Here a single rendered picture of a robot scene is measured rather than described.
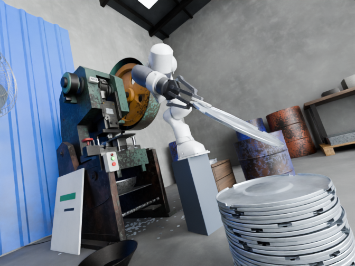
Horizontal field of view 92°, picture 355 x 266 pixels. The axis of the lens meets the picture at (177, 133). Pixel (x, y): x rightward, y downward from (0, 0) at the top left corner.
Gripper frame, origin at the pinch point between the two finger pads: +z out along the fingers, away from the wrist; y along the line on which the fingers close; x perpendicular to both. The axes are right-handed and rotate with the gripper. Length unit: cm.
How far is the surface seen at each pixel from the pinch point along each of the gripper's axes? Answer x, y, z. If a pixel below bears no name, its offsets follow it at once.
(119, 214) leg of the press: 17, -92, -33
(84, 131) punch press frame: 27, -73, -119
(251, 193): -4.9, -15.0, 28.3
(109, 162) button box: 14, -64, -55
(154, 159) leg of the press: 63, -69, -57
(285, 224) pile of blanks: -12.2, -13.4, 36.8
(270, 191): -5.1, -11.5, 31.6
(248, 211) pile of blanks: -14.0, -15.3, 30.0
